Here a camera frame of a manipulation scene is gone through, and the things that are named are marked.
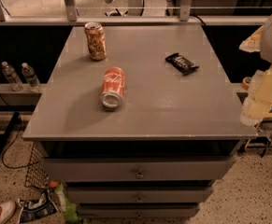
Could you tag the clear water bottle left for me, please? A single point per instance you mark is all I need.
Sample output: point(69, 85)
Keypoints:
point(12, 76)

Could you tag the grey drawer cabinet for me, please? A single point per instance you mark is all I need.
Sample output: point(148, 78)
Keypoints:
point(164, 114)

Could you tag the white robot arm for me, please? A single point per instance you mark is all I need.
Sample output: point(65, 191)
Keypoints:
point(266, 42)

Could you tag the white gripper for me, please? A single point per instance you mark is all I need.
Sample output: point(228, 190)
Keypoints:
point(258, 102)

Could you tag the top grey drawer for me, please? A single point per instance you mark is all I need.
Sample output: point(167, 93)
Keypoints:
point(124, 170)

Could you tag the orange patterned soda can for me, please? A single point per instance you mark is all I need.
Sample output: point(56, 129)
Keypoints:
point(96, 40)

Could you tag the black rxbar chocolate wrapper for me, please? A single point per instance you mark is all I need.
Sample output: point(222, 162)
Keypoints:
point(181, 63)

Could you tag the dark snack bag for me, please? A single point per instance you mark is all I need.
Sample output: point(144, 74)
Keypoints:
point(32, 210)

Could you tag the bottom grey drawer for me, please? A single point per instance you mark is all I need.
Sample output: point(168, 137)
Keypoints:
point(138, 211)

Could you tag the orange tape roll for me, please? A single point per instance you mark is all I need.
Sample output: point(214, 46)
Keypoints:
point(246, 82)

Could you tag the wire mesh rack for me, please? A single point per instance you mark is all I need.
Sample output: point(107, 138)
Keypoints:
point(36, 177)

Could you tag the clear water bottle right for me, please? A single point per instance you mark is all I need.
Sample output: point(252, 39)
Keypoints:
point(31, 77)

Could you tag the grey drawer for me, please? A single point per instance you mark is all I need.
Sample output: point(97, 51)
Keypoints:
point(124, 170)
point(138, 211)
point(139, 194)

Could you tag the black stand leg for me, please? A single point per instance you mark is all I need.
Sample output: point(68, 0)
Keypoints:
point(3, 137)

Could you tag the red coke can lying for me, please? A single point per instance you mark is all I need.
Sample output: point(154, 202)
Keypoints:
point(112, 87)

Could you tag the middle grey drawer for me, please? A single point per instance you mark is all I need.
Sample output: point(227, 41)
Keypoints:
point(139, 194)

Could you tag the green bottle on floor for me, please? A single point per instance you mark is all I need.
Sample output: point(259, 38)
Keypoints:
point(69, 210)

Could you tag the clear water bottle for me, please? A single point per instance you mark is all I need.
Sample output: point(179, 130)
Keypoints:
point(31, 77)
point(12, 76)

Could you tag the white red sneaker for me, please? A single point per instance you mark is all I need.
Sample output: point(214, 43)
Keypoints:
point(7, 210)

